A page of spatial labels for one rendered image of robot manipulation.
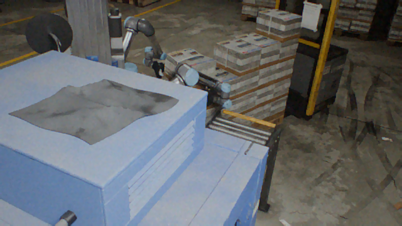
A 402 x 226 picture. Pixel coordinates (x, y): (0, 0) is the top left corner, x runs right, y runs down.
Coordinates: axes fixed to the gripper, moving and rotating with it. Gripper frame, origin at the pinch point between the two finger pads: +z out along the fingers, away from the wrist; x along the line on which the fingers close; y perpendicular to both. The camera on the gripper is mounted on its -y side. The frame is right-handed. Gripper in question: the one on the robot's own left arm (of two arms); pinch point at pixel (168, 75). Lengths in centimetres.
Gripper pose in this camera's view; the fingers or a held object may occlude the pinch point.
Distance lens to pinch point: 327.4
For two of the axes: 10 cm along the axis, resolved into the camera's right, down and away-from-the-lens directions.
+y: 0.5, -8.7, -5.0
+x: 7.3, -3.1, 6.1
